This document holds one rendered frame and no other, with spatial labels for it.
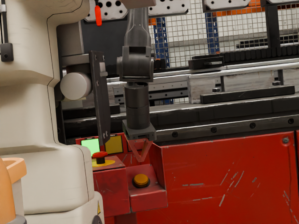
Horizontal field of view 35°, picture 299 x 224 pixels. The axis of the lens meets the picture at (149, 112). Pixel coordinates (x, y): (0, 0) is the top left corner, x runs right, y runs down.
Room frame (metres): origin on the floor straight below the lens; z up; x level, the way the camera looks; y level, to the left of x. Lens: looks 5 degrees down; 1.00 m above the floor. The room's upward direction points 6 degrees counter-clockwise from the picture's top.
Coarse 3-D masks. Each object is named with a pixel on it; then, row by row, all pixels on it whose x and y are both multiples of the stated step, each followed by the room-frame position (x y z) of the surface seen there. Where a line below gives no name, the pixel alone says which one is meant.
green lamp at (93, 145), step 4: (84, 140) 1.25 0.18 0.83; (88, 140) 1.25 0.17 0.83; (92, 140) 1.25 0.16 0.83; (96, 140) 1.26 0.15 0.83; (84, 144) 1.25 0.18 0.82; (88, 144) 1.25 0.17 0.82; (92, 144) 1.25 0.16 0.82; (96, 144) 1.26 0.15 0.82; (92, 148) 1.25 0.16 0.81; (96, 148) 1.26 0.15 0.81; (92, 152) 1.25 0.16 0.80
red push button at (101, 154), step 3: (93, 153) 1.17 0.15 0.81; (96, 153) 1.16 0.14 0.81; (99, 153) 1.16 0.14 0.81; (102, 153) 1.16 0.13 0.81; (105, 153) 1.17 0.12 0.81; (93, 156) 1.16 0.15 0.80; (96, 156) 1.16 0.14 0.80; (99, 156) 1.16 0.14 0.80; (102, 156) 1.16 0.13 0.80; (105, 156) 1.17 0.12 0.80; (96, 159) 1.17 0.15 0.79; (99, 159) 1.16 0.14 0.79; (102, 159) 1.17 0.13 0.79; (99, 162) 1.16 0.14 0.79; (102, 162) 1.17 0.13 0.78
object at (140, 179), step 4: (136, 176) 1.20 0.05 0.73; (140, 176) 1.20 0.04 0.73; (144, 176) 1.20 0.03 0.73; (136, 180) 1.19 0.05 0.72; (140, 180) 1.19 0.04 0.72; (144, 180) 1.19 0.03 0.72; (148, 180) 1.19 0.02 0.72; (136, 184) 1.19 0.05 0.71; (140, 184) 1.18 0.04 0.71; (144, 184) 1.18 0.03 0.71
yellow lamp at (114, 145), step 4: (116, 136) 1.27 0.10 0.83; (120, 136) 1.27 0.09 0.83; (108, 140) 1.26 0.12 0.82; (112, 140) 1.27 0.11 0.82; (116, 140) 1.27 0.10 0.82; (120, 140) 1.27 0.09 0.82; (108, 144) 1.26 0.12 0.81; (112, 144) 1.27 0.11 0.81; (116, 144) 1.27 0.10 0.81; (120, 144) 1.27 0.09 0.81; (108, 148) 1.26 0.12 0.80; (112, 148) 1.26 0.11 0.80; (116, 148) 1.27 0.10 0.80; (120, 148) 1.27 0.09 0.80; (108, 152) 1.26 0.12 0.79; (112, 152) 1.26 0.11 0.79; (116, 152) 1.27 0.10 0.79
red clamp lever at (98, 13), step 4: (96, 0) 1.48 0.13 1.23; (96, 4) 1.49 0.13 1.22; (96, 8) 1.48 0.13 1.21; (96, 12) 1.48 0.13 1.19; (100, 12) 1.48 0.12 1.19; (96, 16) 1.48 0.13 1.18; (100, 16) 1.48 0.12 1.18; (96, 20) 1.48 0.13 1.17; (100, 20) 1.48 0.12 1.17; (100, 24) 1.48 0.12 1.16
